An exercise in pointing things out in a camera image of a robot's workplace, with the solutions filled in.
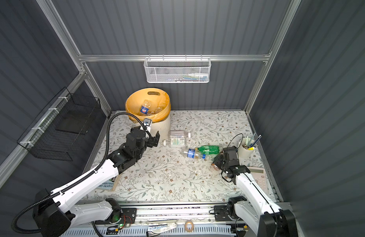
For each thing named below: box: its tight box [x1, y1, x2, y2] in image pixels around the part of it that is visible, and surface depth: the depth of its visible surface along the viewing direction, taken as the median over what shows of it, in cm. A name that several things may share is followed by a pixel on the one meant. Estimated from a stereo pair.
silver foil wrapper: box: [146, 222, 178, 237], surface depth 70 cm
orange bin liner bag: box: [125, 87, 172, 123], surface depth 97 cm
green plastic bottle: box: [195, 145, 223, 156], surface depth 96 cm
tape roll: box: [184, 220, 194, 233], surface depth 72 cm
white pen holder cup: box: [238, 137, 257, 159], surface depth 90 cm
